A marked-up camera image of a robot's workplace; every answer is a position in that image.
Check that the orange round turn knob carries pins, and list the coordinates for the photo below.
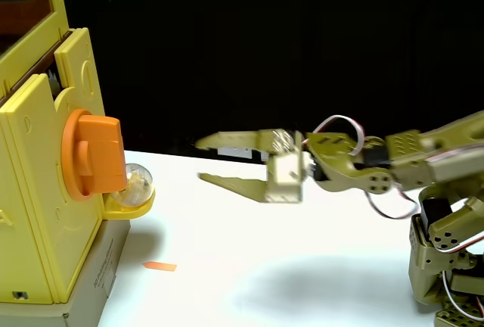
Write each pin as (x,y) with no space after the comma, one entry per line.
(100,156)

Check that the yellow toy vending machine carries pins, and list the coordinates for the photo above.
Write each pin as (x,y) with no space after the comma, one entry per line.
(34,190)

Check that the clear toy capsule ball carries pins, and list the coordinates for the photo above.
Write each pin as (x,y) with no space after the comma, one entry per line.
(137,187)

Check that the grey cardboard box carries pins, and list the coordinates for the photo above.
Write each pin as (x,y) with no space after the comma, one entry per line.
(90,289)

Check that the white wall outlet plate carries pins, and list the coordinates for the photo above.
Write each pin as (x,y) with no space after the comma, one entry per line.
(236,152)

